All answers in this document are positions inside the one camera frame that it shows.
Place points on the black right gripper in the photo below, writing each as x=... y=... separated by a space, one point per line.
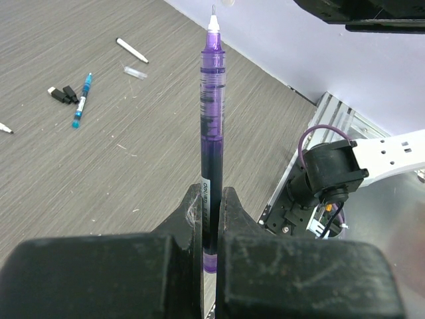
x=369 y=16

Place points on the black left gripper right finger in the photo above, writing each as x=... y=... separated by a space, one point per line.
x=233 y=220

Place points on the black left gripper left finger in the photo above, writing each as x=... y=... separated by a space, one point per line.
x=184 y=276

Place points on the cyan gel pen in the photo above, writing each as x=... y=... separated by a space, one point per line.
x=85 y=90

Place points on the purple gel pen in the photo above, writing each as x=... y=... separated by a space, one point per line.
x=212 y=103

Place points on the clear pen cap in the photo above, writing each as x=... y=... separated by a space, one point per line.
x=135 y=73
x=228 y=3

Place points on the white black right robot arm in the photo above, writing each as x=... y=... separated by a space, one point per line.
x=379 y=158

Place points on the black pen cap white end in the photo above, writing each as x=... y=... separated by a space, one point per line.
x=59 y=95

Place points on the white pen at right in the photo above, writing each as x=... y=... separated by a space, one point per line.
x=131 y=50

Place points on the white pen black tip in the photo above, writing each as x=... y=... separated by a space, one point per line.
x=6 y=129

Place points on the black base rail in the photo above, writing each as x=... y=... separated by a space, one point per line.
x=289 y=206

